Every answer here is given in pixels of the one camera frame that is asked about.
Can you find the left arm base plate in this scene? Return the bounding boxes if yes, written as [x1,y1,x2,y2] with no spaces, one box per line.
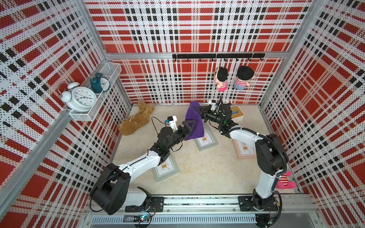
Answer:
[125,197,165,213]

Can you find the doll with blue clothes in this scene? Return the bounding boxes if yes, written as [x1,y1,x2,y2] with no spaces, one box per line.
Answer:
[234,66,254,90]

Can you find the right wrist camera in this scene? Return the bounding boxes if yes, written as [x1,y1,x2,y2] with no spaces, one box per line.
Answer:
[208,100,219,112]

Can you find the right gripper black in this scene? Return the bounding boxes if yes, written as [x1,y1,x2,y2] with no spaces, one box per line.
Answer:
[193,104,223,125]

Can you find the white alarm clock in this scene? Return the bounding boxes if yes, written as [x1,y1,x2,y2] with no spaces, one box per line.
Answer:
[61,82,97,113]

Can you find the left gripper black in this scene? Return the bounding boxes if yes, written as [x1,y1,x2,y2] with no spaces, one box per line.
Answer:
[166,120,196,150]

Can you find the black hook rail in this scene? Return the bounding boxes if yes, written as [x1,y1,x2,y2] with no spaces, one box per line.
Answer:
[172,53,265,60]

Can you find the green circuit board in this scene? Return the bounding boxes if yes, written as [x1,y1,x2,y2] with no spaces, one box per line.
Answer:
[133,215,150,223]

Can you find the pink picture frame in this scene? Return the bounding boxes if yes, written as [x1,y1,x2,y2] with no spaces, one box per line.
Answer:
[233,139,256,159]

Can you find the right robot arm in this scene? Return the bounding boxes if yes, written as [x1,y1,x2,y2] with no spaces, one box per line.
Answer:
[194,102,288,211]

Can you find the white pink plush toy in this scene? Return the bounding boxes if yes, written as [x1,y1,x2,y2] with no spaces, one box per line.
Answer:
[276,171,297,190]

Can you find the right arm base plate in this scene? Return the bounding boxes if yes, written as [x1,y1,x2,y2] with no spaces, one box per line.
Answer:
[238,196,279,212]

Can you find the white wire shelf basket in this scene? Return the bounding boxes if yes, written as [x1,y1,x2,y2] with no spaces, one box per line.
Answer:
[70,62,121,122]

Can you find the teal alarm clock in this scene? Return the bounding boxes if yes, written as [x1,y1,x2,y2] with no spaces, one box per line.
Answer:
[90,73,111,94]

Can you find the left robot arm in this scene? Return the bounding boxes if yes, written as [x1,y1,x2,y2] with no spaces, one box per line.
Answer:
[90,120,196,215]

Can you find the purple cloth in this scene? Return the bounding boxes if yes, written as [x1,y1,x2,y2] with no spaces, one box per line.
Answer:
[183,100,205,141]

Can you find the doll with pink clothes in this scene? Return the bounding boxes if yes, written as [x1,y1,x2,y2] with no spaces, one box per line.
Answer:
[214,66,228,92]

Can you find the brown plush toy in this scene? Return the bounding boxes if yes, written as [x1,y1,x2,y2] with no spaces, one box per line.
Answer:
[118,101,155,136]

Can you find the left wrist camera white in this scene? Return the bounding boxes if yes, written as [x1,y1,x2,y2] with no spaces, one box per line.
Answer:
[165,116,178,132]

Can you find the green picture frame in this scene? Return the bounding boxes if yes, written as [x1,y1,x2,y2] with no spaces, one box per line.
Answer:
[152,155,179,182]
[194,124,219,151]

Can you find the white tissue box wooden lid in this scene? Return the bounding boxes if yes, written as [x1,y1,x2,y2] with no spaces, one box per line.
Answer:
[231,105,245,123]

